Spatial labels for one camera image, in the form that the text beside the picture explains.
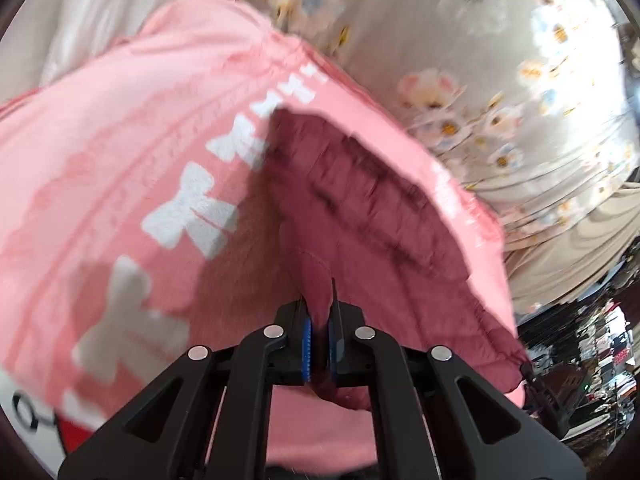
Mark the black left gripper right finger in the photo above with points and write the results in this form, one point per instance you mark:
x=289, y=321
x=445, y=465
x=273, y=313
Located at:
x=434, y=417

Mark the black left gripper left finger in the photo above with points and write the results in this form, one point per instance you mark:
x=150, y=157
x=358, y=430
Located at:
x=206, y=415

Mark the white red cartoon cushion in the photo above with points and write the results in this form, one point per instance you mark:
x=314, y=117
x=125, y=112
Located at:
x=40, y=436

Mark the cluttered dark shelf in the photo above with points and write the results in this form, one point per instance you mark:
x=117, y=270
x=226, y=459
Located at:
x=586, y=353

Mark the pink bow-print blanket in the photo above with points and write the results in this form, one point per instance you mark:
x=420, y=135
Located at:
x=136, y=219

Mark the grey floral bed sheet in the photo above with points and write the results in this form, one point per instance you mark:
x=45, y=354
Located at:
x=526, y=103

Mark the white satin curtain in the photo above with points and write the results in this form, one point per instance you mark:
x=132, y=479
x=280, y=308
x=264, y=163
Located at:
x=42, y=40

